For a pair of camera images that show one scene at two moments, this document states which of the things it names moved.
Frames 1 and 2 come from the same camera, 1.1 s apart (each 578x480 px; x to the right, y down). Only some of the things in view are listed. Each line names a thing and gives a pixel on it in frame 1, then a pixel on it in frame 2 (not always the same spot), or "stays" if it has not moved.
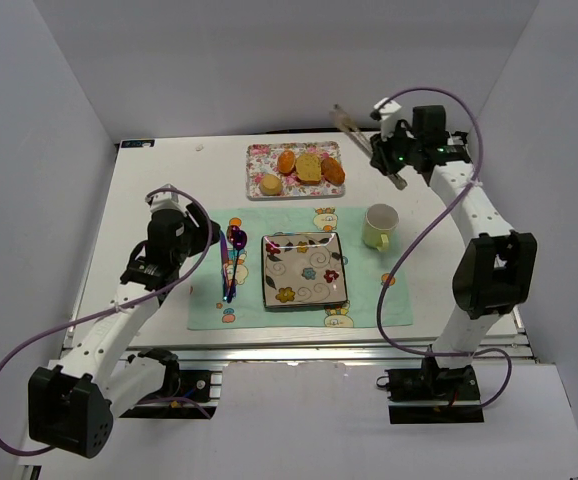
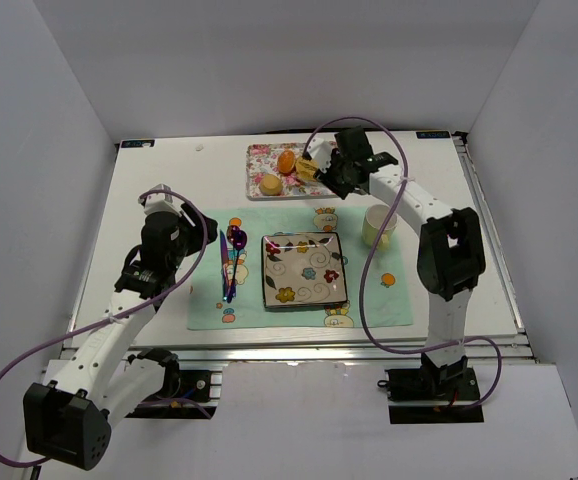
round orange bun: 286,161 stays
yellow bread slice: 309,168 stays
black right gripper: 381,154 → 338,173
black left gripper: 201,226 stays
